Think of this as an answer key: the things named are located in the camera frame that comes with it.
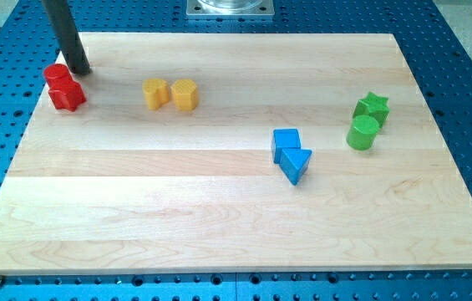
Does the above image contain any blue triangle block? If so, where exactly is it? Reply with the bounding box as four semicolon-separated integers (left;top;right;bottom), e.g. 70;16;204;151
279;148;312;186

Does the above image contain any yellow heart block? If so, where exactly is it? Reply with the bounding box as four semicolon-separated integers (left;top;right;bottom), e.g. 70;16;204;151
142;78;170;110

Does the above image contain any blue perforated metal table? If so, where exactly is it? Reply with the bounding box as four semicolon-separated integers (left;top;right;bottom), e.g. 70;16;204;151
0;0;472;300

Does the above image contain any blue cube block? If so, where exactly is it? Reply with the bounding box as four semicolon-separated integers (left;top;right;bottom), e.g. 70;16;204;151
271;129;301;164

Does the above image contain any red cylinder block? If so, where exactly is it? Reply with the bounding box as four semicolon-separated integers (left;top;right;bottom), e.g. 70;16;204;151
43;64;72;88

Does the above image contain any green cylinder block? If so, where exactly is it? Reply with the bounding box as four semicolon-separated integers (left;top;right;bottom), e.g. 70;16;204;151
346;115;380;151

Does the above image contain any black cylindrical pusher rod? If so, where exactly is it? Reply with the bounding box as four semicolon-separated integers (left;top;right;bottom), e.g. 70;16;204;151
41;0;90;75

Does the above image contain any yellow hexagon block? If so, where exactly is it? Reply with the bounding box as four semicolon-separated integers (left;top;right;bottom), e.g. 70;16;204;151
170;79;199;111

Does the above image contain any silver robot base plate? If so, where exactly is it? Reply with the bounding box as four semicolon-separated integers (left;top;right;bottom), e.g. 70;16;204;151
186;0;275;17

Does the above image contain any green star block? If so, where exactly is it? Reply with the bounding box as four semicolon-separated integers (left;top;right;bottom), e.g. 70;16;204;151
353;92;390;128

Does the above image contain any red star block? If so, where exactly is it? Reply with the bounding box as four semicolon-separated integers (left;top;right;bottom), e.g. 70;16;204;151
48;81;86;112

